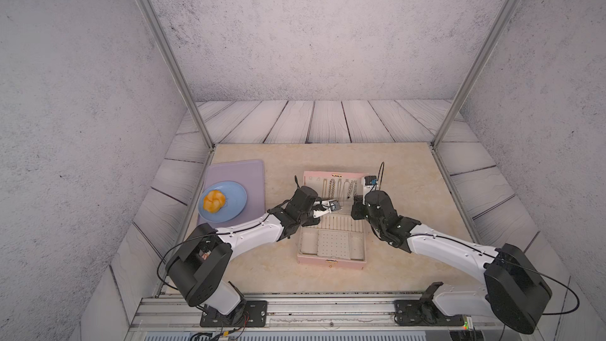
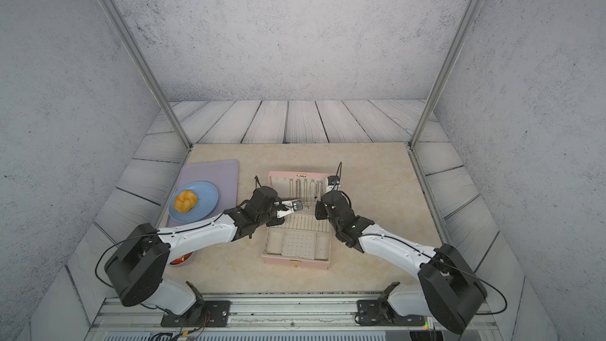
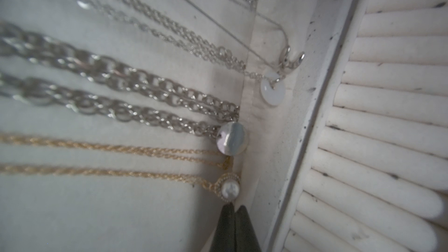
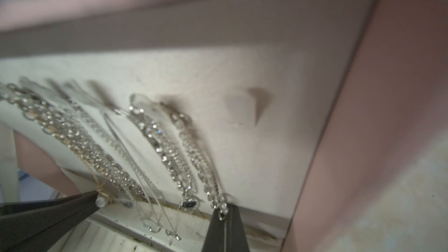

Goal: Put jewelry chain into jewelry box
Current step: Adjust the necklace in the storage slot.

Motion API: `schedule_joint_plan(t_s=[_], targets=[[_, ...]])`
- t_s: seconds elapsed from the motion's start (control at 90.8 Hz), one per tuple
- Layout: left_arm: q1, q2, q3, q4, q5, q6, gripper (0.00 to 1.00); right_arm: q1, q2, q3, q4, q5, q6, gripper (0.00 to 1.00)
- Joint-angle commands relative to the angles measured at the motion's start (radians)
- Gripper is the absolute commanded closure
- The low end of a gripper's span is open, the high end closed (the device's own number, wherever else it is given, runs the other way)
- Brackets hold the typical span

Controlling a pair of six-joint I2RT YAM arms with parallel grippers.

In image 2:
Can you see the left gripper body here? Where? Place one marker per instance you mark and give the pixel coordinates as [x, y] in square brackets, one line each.
[273, 220]

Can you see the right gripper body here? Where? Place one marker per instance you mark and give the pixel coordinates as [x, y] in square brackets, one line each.
[321, 212]

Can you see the pink jewelry box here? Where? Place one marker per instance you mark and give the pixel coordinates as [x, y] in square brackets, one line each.
[302, 241]

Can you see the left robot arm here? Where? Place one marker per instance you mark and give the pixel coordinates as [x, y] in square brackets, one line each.
[136, 270]

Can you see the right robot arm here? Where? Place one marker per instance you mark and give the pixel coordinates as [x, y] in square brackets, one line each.
[450, 292]

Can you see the purple mat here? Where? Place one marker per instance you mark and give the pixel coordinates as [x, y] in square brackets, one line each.
[214, 183]

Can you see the blue plate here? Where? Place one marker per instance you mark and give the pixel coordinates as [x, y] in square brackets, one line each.
[207, 201]

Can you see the yellow bread bun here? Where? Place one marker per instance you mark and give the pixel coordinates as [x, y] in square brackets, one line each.
[185, 201]

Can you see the red snack bowl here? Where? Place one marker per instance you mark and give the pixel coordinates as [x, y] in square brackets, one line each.
[181, 260]

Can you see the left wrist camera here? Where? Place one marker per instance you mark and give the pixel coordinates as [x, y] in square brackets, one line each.
[287, 208]

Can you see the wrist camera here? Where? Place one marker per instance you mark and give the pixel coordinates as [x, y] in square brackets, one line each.
[287, 208]
[332, 183]

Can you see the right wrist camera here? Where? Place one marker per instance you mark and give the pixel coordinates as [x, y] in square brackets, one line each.
[332, 183]

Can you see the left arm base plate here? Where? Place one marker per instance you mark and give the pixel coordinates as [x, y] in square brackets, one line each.
[209, 314]

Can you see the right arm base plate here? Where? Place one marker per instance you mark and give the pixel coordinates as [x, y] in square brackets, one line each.
[378, 313]

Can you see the aluminium rail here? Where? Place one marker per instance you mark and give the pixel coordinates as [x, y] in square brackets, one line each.
[302, 316]

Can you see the right frame post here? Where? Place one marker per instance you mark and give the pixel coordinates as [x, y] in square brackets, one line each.
[465, 24]

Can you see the frame post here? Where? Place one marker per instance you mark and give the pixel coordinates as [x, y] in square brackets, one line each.
[118, 22]
[465, 24]

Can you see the left frame post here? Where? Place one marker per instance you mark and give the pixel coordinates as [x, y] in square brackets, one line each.
[118, 22]

